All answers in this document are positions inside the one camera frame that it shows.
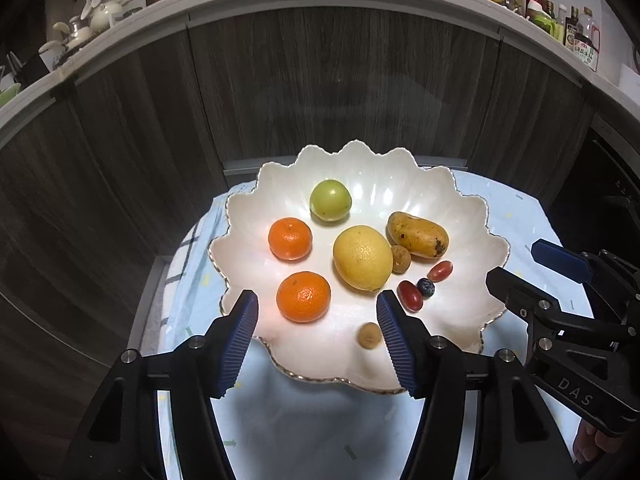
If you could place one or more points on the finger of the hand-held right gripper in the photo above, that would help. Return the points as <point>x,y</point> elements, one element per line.
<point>560,259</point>
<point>510,290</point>

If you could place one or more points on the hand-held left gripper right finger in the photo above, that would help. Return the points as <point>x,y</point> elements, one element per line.
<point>397,345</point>

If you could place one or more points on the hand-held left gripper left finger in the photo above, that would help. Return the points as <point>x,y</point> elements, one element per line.
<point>237,340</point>

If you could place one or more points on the brown longan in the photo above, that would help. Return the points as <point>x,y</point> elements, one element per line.
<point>369,334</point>
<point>400,258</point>

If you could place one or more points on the blueberry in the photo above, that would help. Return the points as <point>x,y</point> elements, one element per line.
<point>425,287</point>

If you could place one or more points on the white scalloped ceramic bowl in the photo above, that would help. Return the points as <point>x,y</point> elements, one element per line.
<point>325,340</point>

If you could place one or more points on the orange tangerine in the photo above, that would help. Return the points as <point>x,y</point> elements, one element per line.
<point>290,238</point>
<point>303,296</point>

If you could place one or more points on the yellow lemon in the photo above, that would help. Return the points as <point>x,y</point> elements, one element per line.
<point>362,258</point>

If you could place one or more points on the yellow mango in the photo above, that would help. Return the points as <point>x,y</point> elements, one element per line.
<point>417,234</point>

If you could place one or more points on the green apple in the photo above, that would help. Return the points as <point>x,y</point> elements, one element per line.
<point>330,200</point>

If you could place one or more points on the person's right hand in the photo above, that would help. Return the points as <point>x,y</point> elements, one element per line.
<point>597,445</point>

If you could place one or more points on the black built-in oven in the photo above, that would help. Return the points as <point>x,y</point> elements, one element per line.
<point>600,185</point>

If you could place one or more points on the white blue striped cloth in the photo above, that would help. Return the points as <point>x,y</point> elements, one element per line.
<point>182,250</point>

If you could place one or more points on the light blue patterned cloth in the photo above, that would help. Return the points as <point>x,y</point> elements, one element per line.
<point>310,430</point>

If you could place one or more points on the large dark sauce bottle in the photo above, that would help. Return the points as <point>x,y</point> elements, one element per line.
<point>587,42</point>

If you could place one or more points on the slim dark sauce bottle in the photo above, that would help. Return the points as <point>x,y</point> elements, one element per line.
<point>572,27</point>

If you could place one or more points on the green plastic pitcher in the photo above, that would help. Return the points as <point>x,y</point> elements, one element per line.
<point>545,24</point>

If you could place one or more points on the red lid jar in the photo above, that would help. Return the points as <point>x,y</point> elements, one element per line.
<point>535,2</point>

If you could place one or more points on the dark wood counter cabinets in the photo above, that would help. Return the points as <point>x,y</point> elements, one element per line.
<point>325,70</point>

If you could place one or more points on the white ceramic cup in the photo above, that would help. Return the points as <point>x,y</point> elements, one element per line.
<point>52,57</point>

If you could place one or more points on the white round teapot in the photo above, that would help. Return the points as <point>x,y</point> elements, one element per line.
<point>106,15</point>

